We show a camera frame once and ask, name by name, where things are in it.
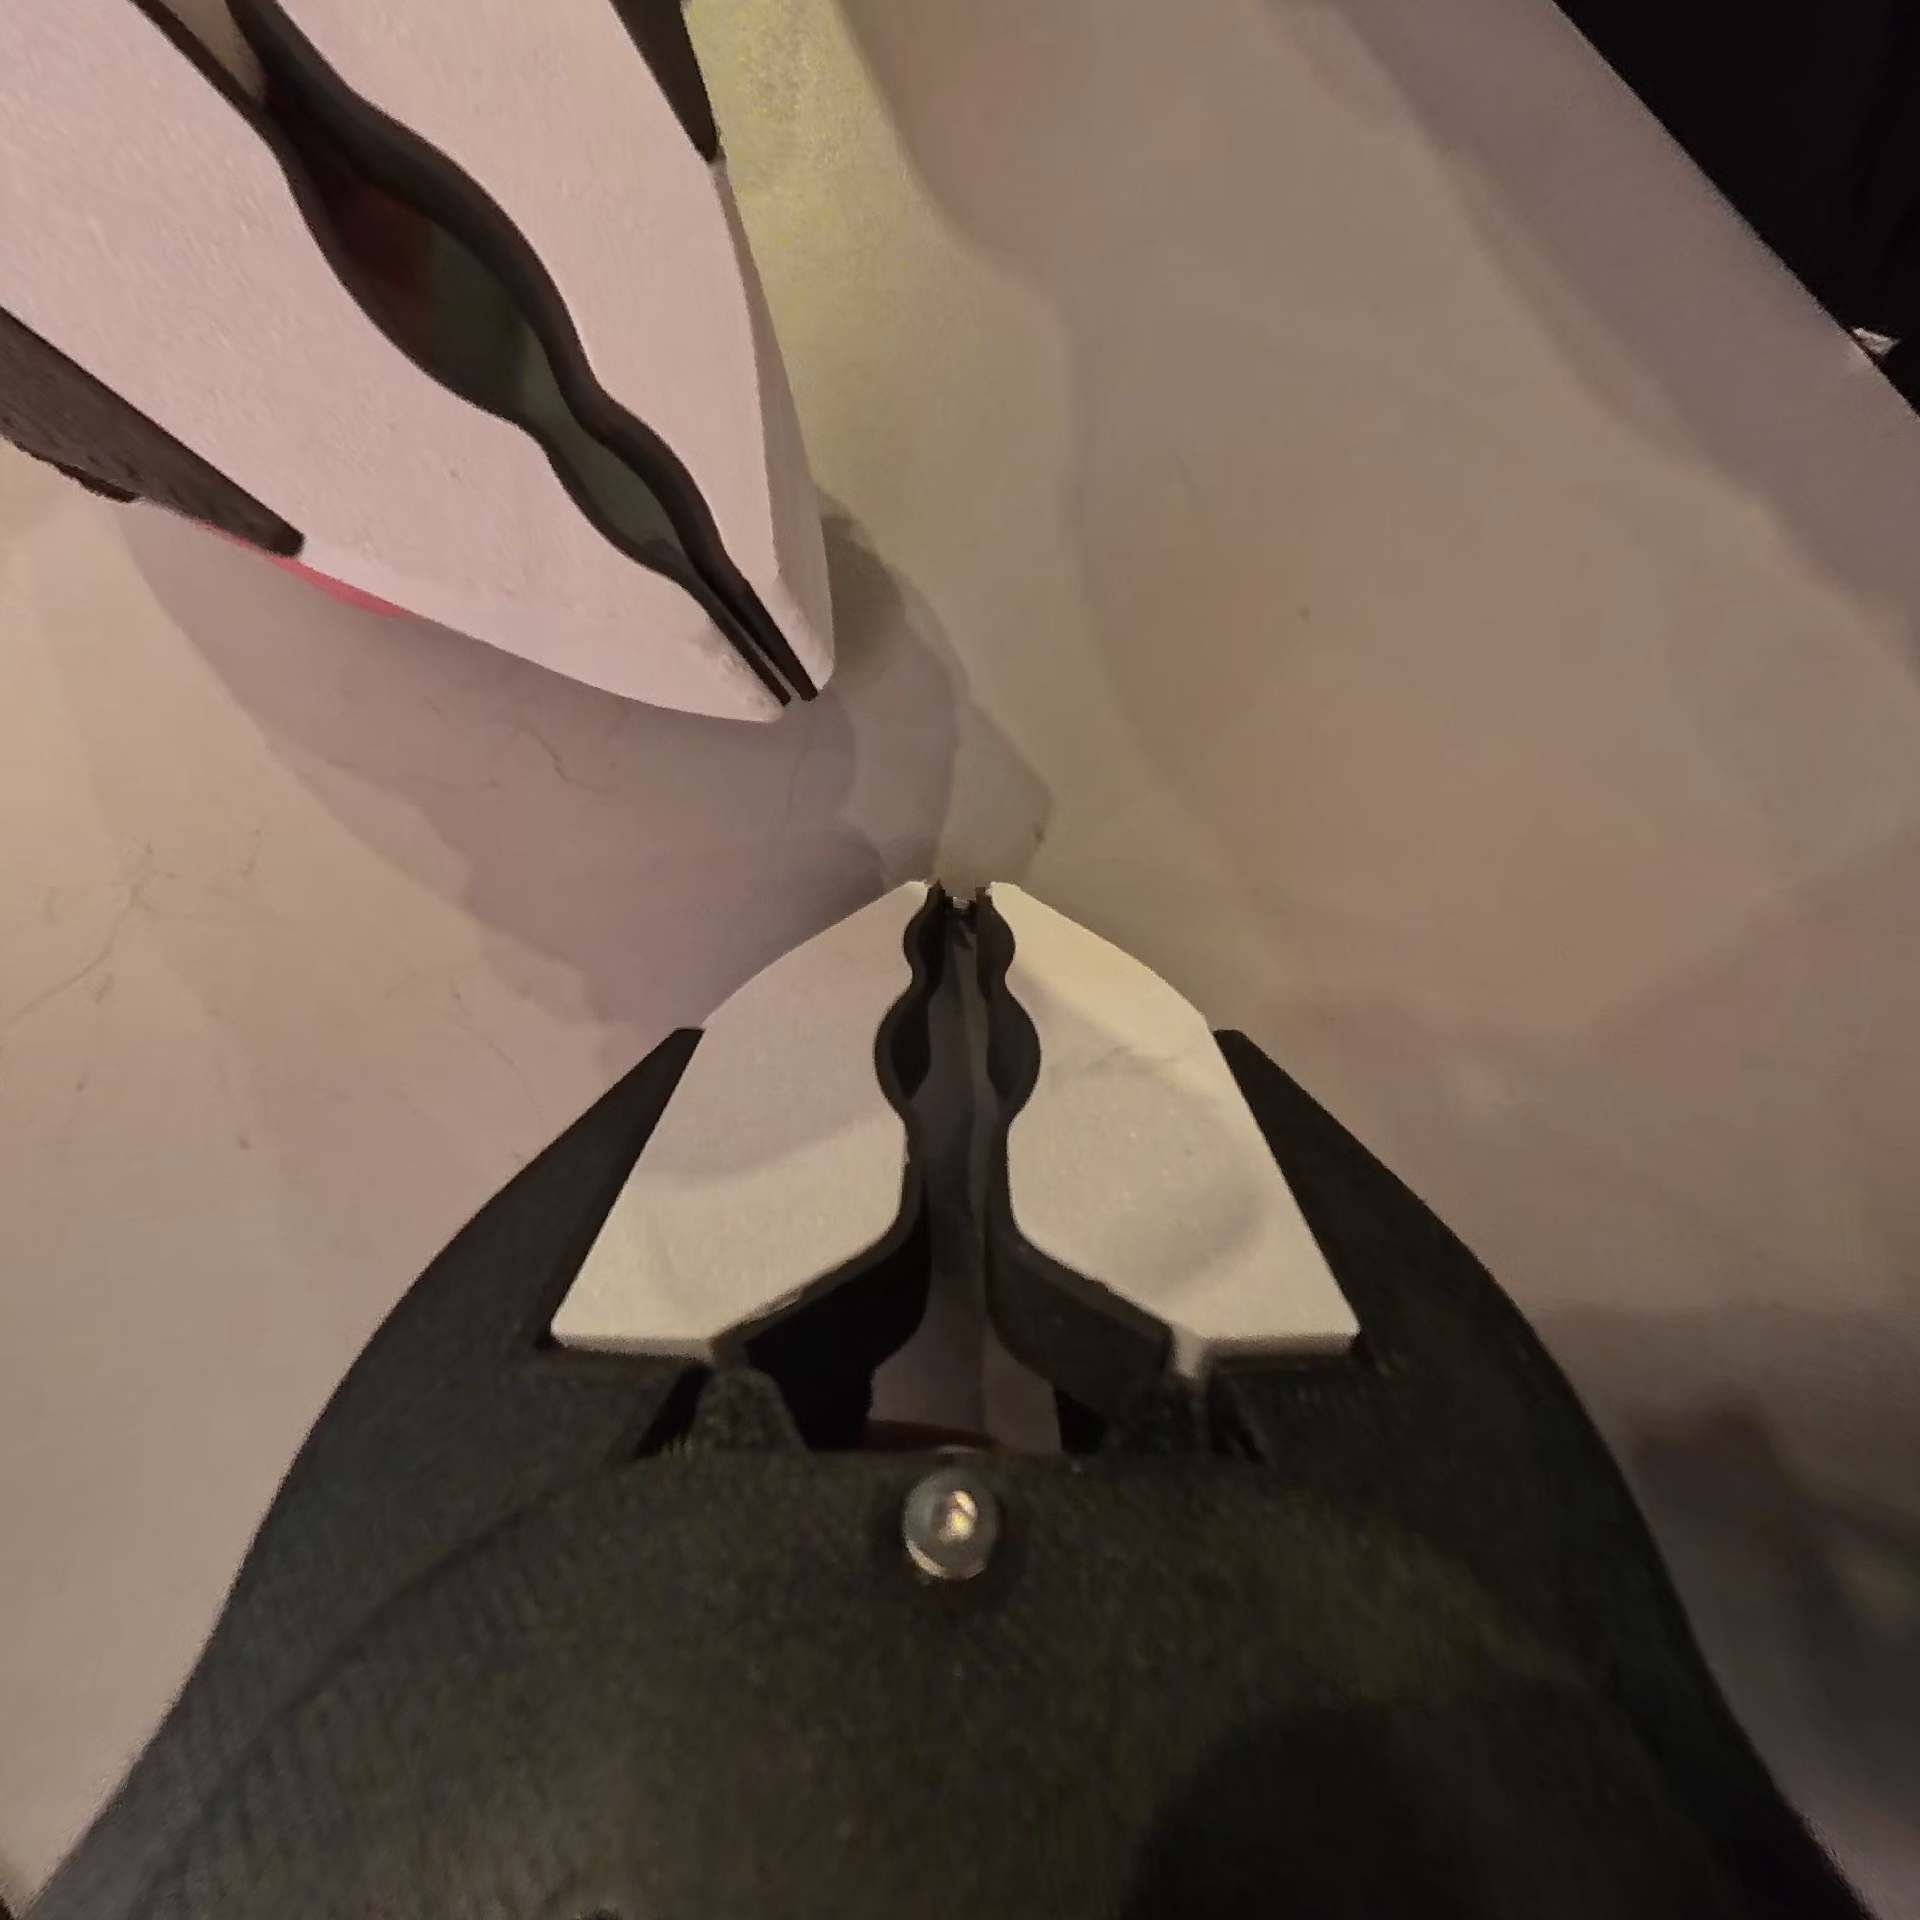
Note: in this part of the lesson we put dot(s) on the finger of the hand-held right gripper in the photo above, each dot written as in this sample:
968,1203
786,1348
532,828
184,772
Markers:
224,346
600,270

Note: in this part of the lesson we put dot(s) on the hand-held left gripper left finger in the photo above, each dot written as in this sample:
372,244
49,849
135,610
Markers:
750,1185

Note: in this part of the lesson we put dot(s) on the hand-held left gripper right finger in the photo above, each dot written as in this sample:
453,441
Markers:
1170,1201

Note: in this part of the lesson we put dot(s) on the grey desk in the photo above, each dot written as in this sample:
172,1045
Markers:
1349,601

